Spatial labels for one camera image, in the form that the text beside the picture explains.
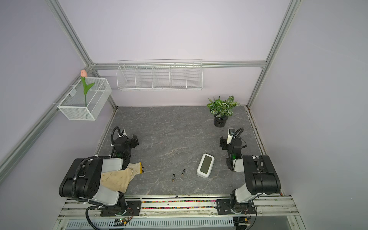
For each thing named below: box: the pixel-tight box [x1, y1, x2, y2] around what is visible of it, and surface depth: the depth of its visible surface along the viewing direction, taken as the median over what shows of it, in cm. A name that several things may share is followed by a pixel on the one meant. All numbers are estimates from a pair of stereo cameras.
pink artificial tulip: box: [80, 69, 96, 107], surface depth 85 cm
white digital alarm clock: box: [196, 153, 216, 179], surface depth 86 cm
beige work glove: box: [100, 161, 143, 194], surface depth 85 cm
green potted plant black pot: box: [206, 95, 241, 128], surface depth 90 cm
